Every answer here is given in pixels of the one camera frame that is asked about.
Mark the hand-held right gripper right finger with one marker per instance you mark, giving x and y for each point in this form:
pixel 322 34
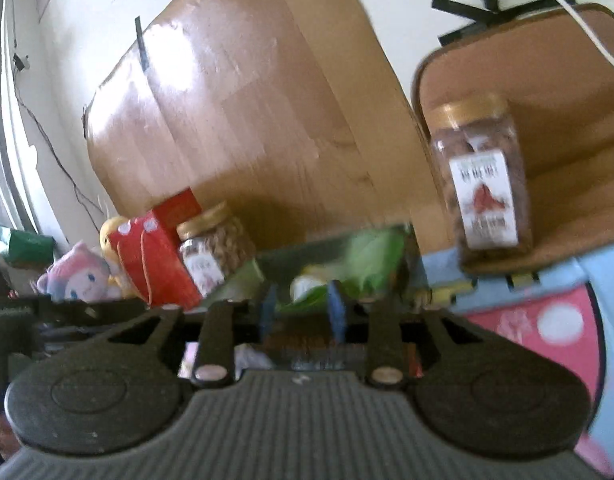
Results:
pixel 337 312

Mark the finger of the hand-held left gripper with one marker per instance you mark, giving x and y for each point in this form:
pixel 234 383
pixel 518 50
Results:
pixel 92 312

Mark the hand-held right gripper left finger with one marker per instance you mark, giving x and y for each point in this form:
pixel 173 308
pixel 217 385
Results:
pixel 268 312

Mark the green snack packet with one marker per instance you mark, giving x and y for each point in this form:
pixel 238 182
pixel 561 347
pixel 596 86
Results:
pixel 372 260

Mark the pink plush toy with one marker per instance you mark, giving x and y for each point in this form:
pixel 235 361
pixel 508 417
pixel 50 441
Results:
pixel 82 275

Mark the green box at left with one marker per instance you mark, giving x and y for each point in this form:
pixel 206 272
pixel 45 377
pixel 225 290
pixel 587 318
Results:
pixel 22 245

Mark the yellow duck plush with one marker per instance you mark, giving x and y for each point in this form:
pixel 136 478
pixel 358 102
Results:
pixel 108 234

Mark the round nut jar gold lid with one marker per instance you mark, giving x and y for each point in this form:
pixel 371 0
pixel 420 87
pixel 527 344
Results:
pixel 217 250

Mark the red gift box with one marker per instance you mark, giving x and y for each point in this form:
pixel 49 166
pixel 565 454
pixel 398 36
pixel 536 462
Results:
pixel 157 260

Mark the square nut jar gold lid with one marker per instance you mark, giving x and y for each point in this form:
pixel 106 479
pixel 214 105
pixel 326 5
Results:
pixel 487 190

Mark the printed blanket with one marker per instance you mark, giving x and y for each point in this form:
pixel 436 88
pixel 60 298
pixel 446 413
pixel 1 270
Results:
pixel 562 355

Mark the black tape strip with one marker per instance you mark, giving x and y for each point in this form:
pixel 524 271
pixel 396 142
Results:
pixel 462 35
pixel 143 45
pixel 517 8

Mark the brown seat cushion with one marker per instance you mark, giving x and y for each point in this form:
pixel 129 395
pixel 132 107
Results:
pixel 577 110

